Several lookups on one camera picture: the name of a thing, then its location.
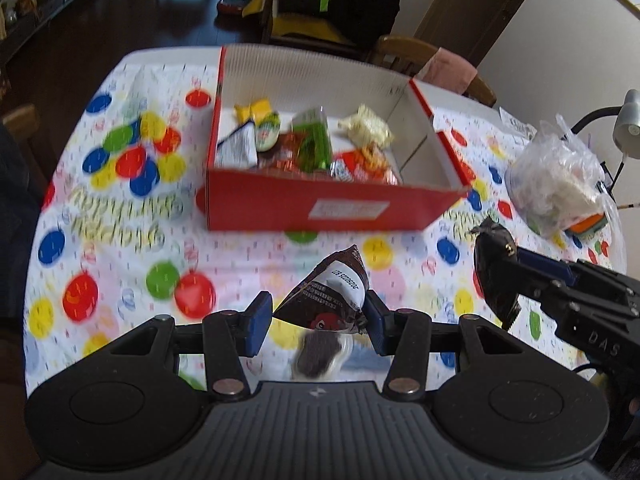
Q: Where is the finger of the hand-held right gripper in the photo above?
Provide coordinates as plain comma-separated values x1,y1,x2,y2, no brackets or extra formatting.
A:
515,246,578,286
514,281,552,312

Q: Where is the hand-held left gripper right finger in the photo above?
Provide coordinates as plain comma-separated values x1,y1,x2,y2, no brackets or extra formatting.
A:
361,289,523,397

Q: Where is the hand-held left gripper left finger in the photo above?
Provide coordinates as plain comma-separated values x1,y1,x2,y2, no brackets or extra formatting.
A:
107,291,274,402

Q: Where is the black packet with purple print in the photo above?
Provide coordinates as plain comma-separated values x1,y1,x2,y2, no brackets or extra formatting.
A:
471,216,522,332

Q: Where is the dark brown snack packet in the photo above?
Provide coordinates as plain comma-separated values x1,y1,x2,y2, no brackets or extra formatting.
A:
272,245,371,333

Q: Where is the red cardboard box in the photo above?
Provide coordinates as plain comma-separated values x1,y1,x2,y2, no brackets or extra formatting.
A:
195,45,473,233

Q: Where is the red snack bag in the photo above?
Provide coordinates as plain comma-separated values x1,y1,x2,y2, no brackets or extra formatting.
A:
257,132,403,187

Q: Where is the white blue snack packet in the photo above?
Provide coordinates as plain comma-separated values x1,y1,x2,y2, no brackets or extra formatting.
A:
215,119,259,169

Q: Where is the small green white packet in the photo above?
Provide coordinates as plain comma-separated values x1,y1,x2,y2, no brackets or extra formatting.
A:
254,111,284,152

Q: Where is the green snack packet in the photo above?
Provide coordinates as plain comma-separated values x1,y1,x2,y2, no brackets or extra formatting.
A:
291,107,334,172

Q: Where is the pale yellow snack packet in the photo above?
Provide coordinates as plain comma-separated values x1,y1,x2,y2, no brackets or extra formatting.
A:
337,104,394,149

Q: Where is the orange container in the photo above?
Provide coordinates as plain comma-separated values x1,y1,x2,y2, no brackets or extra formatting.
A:
570,212,606,236

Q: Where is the clear wrapped dark snack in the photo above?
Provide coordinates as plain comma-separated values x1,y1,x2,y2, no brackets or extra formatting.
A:
290,331,353,382

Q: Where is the clear plastic bag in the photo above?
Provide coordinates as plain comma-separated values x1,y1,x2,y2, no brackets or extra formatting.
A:
505,115,621,238

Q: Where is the balloon print tablecloth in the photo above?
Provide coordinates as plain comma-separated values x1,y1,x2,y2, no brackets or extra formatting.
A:
22,50,628,401

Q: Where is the grey desk lamp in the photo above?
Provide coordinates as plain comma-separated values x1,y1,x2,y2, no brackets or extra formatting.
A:
570,89,640,211

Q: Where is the pink cloth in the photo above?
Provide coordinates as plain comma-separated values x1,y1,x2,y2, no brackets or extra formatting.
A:
417,47,478,96

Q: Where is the wooden chair with pink cloth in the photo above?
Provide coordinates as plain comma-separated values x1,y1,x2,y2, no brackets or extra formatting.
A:
370,35,498,108

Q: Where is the brown wooden door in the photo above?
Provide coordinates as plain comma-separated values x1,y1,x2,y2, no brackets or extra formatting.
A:
415,0,551,68

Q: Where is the yellow cushion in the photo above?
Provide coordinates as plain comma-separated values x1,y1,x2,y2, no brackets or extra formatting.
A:
272,14,323,39

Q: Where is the plain wooden chair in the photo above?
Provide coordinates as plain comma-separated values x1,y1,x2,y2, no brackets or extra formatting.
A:
0,104,43,161

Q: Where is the red blue toy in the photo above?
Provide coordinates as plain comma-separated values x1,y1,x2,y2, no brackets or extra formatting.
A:
216,0,257,17

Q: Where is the black garment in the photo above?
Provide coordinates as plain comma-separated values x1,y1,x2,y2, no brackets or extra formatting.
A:
277,0,403,48

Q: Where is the dark low cabinet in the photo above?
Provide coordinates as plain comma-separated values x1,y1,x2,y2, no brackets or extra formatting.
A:
0,0,113,63

